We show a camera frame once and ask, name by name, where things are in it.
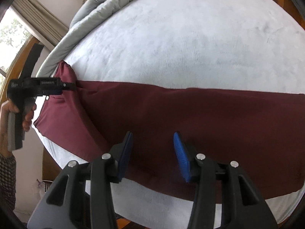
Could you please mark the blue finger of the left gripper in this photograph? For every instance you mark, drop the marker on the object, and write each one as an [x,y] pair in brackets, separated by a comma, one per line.
[67,86]

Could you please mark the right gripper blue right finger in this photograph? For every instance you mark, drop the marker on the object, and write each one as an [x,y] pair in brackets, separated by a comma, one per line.
[242,205]

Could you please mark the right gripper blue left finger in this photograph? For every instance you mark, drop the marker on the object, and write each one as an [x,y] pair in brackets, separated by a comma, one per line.
[80,196]

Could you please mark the maroon pants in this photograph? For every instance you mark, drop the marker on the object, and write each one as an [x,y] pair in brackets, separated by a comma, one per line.
[262,131]

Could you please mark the patterned sleeve forearm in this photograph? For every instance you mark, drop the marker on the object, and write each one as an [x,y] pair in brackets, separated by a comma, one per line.
[8,180]

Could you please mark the person's left hand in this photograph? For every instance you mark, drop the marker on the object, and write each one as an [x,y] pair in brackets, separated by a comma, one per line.
[6,108]

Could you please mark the beige curtain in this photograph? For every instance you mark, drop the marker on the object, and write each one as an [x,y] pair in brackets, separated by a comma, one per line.
[45,26]

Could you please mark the grey duvet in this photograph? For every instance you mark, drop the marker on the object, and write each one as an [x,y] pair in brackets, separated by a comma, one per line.
[89,16]

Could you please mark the white bed sheet mattress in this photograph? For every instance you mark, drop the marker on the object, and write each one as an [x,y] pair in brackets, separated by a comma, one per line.
[251,45]

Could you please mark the wooden window frame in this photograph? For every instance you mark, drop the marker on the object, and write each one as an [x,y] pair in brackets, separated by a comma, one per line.
[17,65]

